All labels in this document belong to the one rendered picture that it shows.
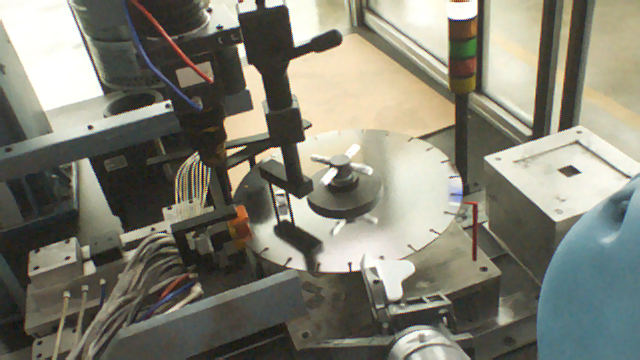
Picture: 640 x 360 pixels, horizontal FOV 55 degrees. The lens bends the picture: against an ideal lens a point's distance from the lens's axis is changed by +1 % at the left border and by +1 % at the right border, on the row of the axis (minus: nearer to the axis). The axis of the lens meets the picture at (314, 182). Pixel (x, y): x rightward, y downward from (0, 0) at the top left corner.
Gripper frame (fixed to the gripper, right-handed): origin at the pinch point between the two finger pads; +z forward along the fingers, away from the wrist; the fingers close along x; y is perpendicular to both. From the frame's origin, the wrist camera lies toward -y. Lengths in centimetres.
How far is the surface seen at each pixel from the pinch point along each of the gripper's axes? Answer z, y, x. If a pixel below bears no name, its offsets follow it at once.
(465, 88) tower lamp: 24.4, 24.0, 26.6
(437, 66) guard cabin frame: 73, 33, 35
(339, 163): 8.1, 0.1, 18.9
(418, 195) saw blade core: 7.9, 10.0, 12.6
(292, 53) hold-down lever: -8.7, -4.2, 32.2
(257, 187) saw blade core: 16.0, -12.0, 17.3
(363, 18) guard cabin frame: 114, 24, 57
